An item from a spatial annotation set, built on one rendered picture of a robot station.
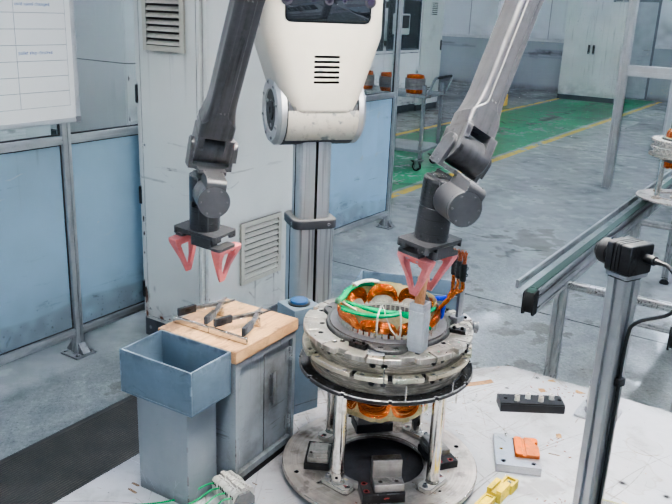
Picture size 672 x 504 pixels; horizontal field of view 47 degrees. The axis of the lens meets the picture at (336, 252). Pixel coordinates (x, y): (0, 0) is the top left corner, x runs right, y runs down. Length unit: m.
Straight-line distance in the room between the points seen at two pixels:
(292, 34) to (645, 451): 1.17
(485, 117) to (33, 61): 2.52
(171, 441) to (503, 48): 0.89
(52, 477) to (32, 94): 1.56
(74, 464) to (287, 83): 1.85
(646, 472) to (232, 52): 1.16
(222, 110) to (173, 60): 2.27
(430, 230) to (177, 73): 2.47
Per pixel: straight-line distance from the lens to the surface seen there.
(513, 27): 1.33
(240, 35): 1.27
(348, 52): 1.74
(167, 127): 3.67
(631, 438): 1.86
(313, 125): 1.74
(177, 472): 1.47
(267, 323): 1.51
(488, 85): 1.28
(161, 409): 1.43
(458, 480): 1.56
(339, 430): 1.43
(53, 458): 3.15
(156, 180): 3.78
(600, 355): 1.07
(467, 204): 1.18
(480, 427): 1.78
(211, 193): 1.33
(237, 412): 1.45
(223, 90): 1.32
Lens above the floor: 1.66
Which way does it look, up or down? 18 degrees down
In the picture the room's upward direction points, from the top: 2 degrees clockwise
